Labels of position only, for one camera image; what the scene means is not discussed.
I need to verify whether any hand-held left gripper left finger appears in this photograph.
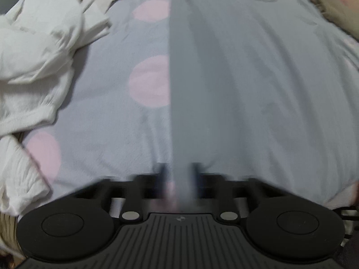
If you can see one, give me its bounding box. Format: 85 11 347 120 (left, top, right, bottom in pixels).
70 164 170 222

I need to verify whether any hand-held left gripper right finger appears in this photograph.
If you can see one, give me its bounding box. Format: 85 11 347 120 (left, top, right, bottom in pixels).
191 163 284 222

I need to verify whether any grey shirt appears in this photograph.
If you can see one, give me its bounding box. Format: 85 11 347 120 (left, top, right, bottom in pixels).
168 0 359 212

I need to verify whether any bed with polka dot sheet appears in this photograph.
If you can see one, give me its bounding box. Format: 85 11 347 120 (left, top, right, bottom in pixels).
0 0 359 222

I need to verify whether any white ribbed knit garment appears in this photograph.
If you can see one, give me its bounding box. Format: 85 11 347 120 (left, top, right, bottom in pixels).
0 133 54 219

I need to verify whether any white shirt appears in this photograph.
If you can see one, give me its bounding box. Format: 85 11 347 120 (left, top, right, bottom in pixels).
0 0 113 135

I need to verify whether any folded khaki garment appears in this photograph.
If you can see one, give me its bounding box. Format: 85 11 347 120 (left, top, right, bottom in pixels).
294 0 359 40

